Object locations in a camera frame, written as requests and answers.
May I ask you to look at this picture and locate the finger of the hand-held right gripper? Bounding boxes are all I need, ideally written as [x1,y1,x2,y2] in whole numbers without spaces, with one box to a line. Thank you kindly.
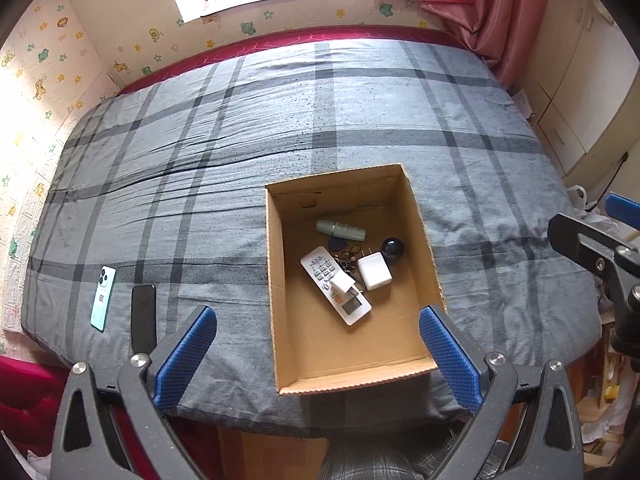
[547,214,640,371]
[604,192,640,233]

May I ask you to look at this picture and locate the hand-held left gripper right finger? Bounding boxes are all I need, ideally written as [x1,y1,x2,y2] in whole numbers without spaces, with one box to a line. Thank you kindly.
[419,305,586,480]

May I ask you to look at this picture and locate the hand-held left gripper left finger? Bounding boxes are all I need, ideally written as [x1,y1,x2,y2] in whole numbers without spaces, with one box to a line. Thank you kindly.
[50,305,218,480]

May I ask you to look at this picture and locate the brown cardboard box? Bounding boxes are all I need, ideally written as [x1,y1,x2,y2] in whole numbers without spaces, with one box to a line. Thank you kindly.
[264,163,447,396]

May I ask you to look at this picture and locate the large white charger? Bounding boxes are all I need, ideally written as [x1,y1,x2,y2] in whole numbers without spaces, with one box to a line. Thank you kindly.
[357,252,392,291]

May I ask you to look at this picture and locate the black round gadget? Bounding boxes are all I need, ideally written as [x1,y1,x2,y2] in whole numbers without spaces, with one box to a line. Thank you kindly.
[381,237,405,266]

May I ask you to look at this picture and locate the small white charger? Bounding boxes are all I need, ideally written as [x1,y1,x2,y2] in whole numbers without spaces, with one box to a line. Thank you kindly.
[330,274,360,297]

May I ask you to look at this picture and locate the bunch of keys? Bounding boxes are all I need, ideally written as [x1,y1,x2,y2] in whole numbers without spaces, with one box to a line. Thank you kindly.
[336,245,366,281]

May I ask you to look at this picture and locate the pale green tube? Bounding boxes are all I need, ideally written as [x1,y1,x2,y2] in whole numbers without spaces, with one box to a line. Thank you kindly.
[316,219,367,242]

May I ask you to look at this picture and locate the white plastic bag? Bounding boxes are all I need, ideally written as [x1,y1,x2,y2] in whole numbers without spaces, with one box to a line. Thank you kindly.
[567,185,608,221]

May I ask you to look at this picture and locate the black smartphone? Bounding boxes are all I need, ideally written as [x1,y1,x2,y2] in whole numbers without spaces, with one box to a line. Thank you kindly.
[131,284,157,353]

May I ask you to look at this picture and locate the teal smartphone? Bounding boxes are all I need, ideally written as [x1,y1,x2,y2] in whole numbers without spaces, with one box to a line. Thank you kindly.
[90,266,117,333]

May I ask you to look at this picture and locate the cream cabinet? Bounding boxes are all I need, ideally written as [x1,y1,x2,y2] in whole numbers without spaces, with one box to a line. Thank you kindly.
[520,0,640,181]

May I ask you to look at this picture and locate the person's plaid trousers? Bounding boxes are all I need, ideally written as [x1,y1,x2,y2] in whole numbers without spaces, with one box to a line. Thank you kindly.
[320,440,441,480]

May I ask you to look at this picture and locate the cluttered wooden shelf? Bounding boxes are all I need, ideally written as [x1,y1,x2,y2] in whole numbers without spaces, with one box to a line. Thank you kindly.
[570,310,640,471]

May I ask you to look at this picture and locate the white remote control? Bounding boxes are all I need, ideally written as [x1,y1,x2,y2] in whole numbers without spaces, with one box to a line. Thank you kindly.
[300,246,372,327]

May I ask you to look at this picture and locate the grey plaid bedsheet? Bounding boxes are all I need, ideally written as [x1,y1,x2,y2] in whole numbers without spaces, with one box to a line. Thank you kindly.
[22,37,603,438]

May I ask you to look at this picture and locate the pink curtain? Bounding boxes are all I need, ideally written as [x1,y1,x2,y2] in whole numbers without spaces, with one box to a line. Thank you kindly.
[380,0,556,93]

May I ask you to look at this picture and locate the wooden bed frame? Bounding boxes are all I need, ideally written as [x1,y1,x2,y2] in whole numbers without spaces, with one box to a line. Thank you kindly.
[215,425,331,480]

